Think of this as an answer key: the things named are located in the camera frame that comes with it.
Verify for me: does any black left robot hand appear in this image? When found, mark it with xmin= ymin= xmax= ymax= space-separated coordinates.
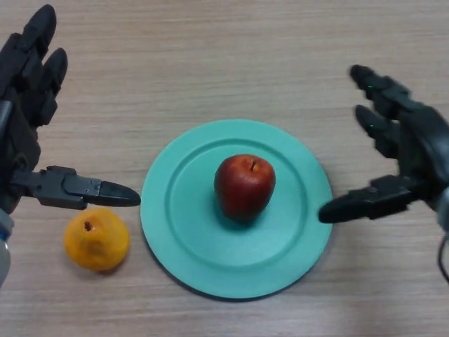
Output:
xmin=0 ymin=4 xmax=142 ymax=215

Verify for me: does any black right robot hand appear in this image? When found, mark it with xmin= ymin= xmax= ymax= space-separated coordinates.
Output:
xmin=318 ymin=64 xmax=449 ymax=225

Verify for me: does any red apple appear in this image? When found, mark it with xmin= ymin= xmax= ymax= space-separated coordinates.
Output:
xmin=213 ymin=154 xmax=276 ymax=223

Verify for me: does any green round plate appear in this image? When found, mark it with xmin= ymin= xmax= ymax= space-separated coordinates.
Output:
xmin=140 ymin=119 xmax=333 ymax=301

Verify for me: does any orange pear-shaped fruit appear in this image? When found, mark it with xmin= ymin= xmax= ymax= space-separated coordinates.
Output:
xmin=63 ymin=206 xmax=131 ymax=272

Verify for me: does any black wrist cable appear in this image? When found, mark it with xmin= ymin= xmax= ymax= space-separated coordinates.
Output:
xmin=436 ymin=231 xmax=449 ymax=285

